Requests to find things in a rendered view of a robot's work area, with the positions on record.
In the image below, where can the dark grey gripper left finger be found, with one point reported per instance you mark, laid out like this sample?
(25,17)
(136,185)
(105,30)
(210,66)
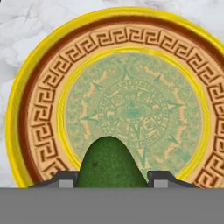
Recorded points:
(66,176)

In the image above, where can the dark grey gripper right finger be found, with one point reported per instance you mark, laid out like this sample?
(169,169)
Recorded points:
(159,175)

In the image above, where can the green avocado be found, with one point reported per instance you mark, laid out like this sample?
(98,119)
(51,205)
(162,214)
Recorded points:
(110,163)

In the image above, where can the yellow rimmed patterned plate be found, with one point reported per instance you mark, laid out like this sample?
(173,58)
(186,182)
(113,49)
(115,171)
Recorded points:
(43,116)

